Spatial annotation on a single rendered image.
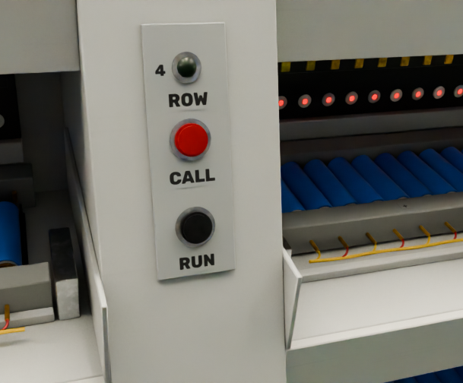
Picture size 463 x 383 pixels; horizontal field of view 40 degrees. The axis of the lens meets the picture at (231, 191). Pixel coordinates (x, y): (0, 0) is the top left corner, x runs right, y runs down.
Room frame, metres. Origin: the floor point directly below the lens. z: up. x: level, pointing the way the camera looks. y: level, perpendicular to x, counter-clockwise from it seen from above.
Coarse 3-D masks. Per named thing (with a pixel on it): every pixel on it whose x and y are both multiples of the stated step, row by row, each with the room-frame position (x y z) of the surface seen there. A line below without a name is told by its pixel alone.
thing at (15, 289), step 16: (0, 272) 0.33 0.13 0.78; (16, 272) 0.33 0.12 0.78; (32, 272) 0.33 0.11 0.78; (48, 272) 0.33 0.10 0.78; (0, 288) 0.32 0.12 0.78; (16, 288) 0.32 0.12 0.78; (32, 288) 0.32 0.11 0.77; (48, 288) 0.33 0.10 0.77; (0, 304) 0.32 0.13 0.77; (16, 304) 0.32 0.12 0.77; (32, 304) 0.33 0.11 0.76; (48, 304) 0.33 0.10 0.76
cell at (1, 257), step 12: (0, 204) 0.40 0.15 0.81; (12, 204) 0.40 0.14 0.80; (0, 216) 0.39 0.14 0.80; (12, 216) 0.39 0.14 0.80; (0, 228) 0.37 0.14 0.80; (12, 228) 0.38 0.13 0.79; (0, 240) 0.36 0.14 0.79; (12, 240) 0.37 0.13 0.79; (0, 252) 0.35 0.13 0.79; (12, 252) 0.35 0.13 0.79
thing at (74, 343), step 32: (64, 128) 0.44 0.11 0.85; (0, 160) 0.44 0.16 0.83; (64, 192) 0.45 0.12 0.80; (32, 224) 0.41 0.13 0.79; (64, 224) 0.42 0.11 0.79; (32, 256) 0.38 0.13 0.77; (64, 256) 0.34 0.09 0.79; (96, 256) 0.31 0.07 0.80; (64, 288) 0.32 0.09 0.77; (96, 288) 0.29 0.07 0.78; (64, 320) 0.33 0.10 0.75; (96, 320) 0.31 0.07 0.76; (0, 352) 0.31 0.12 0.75; (32, 352) 0.31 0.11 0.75; (64, 352) 0.31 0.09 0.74; (96, 352) 0.31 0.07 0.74
